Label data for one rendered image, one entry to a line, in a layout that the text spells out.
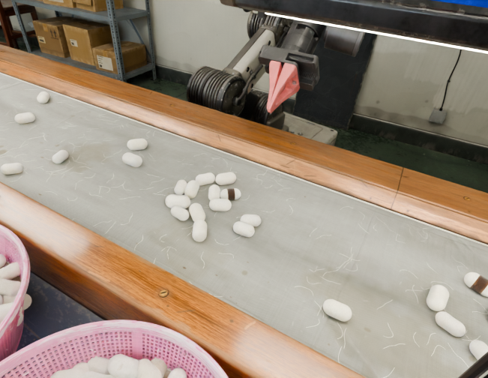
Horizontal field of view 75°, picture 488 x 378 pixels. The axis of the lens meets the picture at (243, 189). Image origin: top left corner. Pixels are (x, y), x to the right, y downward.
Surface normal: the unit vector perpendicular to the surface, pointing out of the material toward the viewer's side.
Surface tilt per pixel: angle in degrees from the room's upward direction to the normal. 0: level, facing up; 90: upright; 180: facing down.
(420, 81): 89
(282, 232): 0
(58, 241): 0
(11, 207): 0
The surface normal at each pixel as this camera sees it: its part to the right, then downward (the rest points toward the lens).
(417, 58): -0.43, 0.53
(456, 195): 0.07, -0.79
